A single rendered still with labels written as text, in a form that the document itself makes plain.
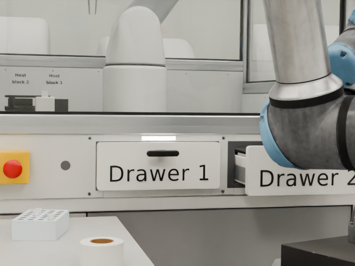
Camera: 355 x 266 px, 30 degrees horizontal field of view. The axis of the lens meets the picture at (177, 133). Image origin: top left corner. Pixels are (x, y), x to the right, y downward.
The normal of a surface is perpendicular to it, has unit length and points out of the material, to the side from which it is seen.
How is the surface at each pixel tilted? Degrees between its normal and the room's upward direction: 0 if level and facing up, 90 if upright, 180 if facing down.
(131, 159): 90
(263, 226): 90
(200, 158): 90
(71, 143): 90
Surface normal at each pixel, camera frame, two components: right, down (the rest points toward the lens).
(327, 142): -0.55, 0.26
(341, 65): -0.51, 0.46
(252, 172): 0.22, 0.05
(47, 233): -0.04, 0.05
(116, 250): 0.77, 0.04
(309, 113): -0.11, 0.30
